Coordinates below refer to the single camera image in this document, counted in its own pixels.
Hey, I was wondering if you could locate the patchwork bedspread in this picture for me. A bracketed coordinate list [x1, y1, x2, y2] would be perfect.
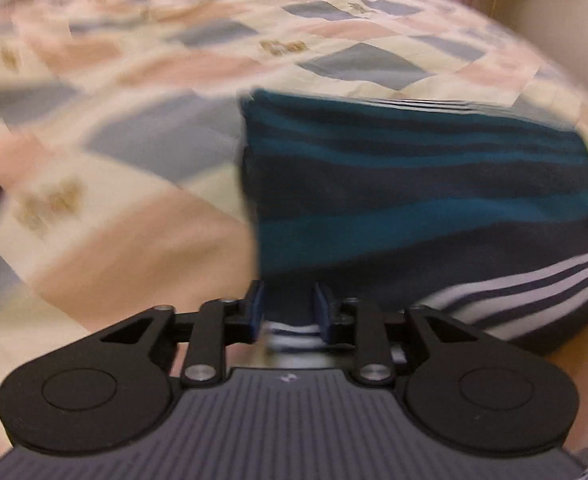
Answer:
[0, 0, 588, 466]

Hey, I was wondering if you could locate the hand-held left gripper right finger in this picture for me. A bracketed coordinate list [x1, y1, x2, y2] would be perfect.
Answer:
[313, 282, 477, 387]

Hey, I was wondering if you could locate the striped teal navy sweater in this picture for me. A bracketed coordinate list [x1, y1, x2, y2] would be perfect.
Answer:
[238, 87, 588, 357]

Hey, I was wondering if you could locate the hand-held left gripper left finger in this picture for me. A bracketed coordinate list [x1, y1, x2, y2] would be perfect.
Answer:
[98, 280, 266, 389]

